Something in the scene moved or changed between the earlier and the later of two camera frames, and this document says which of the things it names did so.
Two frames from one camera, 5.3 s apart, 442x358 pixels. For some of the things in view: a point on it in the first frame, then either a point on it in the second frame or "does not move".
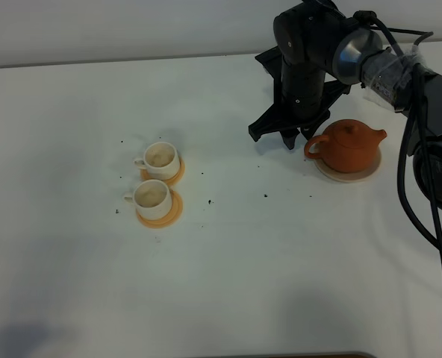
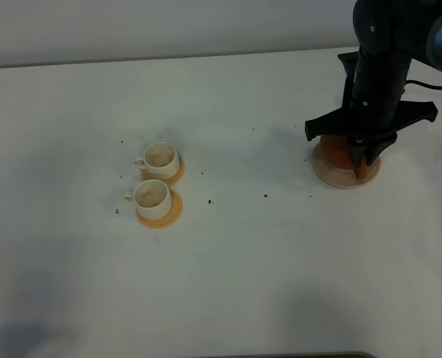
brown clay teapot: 348,145 does not move
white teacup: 152,198 does not move
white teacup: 160,160 does not move
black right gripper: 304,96 to 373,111
